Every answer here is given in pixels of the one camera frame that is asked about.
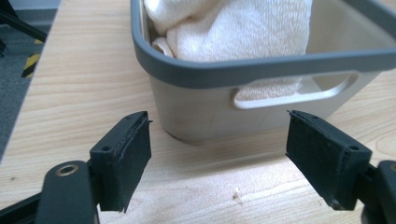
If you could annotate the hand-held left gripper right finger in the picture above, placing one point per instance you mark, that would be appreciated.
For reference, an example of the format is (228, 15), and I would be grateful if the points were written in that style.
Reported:
(327, 155)

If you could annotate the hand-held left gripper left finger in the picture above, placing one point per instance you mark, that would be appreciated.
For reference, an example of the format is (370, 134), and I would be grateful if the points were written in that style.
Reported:
(120, 158)

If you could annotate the white basket with grey rim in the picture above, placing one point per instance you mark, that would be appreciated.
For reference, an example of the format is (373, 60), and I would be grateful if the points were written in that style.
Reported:
(199, 115)

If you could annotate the white towel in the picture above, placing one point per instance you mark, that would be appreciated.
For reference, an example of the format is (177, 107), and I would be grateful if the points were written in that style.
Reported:
(233, 28)

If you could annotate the yellow and black floor tape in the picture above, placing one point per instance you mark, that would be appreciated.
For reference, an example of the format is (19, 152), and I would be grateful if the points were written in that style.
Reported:
(30, 64)

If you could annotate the black metal stand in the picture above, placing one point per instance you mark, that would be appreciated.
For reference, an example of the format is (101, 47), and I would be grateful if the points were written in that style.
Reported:
(18, 23)

